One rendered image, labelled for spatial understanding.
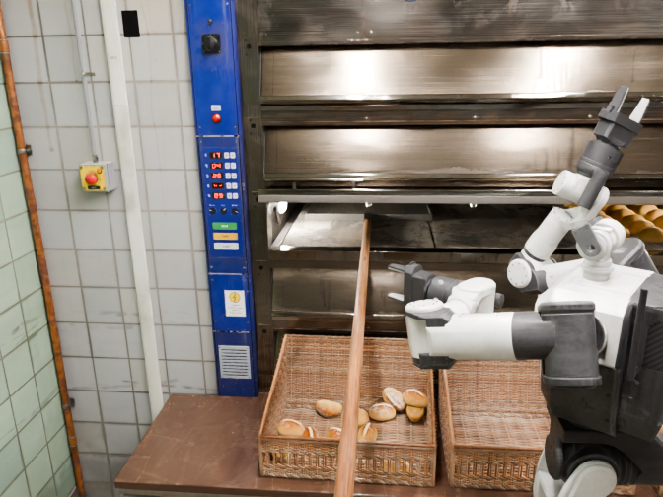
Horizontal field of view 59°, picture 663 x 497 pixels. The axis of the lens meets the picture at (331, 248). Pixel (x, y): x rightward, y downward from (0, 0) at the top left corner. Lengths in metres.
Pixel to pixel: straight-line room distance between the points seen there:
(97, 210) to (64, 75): 0.48
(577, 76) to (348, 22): 0.76
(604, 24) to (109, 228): 1.84
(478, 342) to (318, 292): 1.16
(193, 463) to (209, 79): 1.28
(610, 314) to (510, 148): 1.00
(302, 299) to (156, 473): 0.77
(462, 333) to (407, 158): 1.02
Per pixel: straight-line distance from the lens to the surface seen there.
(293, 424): 2.13
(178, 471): 2.10
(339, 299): 2.20
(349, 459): 1.05
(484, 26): 2.07
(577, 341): 1.11
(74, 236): 2.43
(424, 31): 2.05
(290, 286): 2.22
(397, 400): 2.22
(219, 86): 2.08
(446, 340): 1.15
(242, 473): 2.04
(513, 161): 2.09
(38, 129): 2.39
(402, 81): 2.03
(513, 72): 2.07
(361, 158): 2.05
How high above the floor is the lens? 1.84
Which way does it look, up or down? 18 degrees down
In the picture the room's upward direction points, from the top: 1 degrees counter-clockwise
